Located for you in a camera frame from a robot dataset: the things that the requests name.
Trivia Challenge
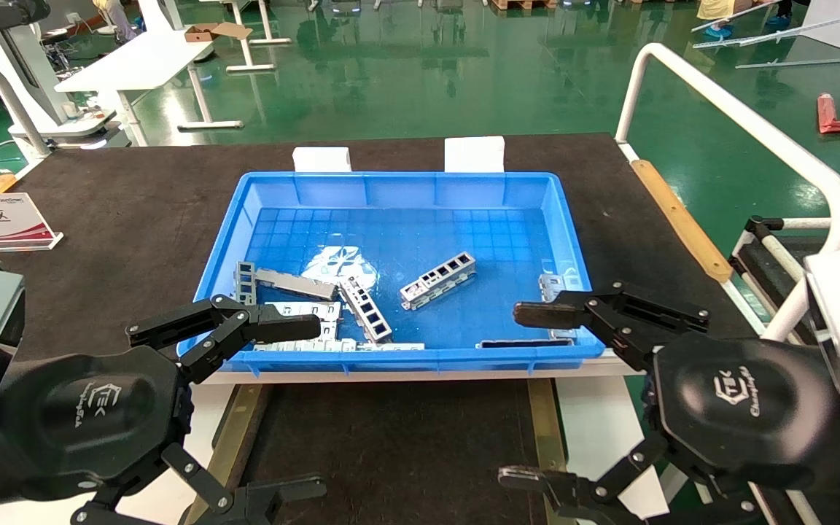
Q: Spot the white frame rail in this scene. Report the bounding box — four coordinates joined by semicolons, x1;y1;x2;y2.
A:
728;215;840;336

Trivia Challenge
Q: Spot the small folded metal bracket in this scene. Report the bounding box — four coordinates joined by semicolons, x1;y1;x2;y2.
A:
538;273;575;303

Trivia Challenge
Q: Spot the long wooden edge strip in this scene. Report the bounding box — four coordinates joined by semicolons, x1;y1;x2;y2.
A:
630;159;734;284

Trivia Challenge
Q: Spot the white machine base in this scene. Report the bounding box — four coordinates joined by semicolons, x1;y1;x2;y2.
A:
8;108;129;150

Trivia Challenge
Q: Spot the metal bracket with square holes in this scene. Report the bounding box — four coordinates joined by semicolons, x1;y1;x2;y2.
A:
338;277;394;344
400;252;478;311

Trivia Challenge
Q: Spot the white table leg frame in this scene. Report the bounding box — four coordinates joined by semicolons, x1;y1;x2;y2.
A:
225;0;293;74

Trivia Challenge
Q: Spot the white machine column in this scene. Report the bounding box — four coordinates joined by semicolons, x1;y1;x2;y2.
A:
0;0;67;128

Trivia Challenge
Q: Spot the white slotted metal bracket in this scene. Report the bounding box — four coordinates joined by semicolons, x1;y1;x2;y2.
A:
252;300;343;343

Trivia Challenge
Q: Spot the open cardboard box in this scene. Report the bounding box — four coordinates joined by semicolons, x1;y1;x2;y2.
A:
184;22;253;43

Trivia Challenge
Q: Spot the person in yellow clothes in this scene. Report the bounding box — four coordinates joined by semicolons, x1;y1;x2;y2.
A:
697;0;793;39

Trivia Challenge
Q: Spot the blue plastic bin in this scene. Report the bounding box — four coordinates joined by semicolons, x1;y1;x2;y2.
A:
178;171;605;374

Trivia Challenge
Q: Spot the white work table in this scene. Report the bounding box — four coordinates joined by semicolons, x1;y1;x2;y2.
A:
54;29;246;147

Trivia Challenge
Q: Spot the white foam block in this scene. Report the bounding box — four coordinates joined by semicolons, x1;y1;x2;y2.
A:
444;136;505;174
293;147;352;174

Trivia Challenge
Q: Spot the person in beige clothes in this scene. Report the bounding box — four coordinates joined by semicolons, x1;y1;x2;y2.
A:
92;0;138;41

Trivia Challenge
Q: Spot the dark flat metal strip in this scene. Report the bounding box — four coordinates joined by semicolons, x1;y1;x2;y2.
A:
475;337;575;349

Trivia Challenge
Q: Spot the grey curved tube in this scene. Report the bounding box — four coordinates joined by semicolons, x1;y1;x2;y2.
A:
0;58;51;160

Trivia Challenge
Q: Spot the flat grey metal bracket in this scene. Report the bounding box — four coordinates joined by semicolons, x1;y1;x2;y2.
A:
254;268;339;302

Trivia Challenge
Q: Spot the white and red sign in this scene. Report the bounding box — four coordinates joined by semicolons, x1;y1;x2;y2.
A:
0;192;64;254

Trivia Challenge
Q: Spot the white tube rail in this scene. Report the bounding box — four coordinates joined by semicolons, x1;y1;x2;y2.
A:
613;42;840;343

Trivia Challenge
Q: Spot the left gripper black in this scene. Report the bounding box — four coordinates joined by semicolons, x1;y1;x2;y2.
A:
0;294;327;525

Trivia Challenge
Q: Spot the upright metal ladder bracket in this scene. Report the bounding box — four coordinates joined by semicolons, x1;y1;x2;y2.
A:
234;261;257;306

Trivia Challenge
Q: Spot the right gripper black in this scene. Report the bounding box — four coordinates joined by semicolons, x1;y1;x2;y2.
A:
498;282;840;525

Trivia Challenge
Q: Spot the aluminium profile bar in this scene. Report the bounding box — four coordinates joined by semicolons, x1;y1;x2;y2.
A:
691;6;840;50

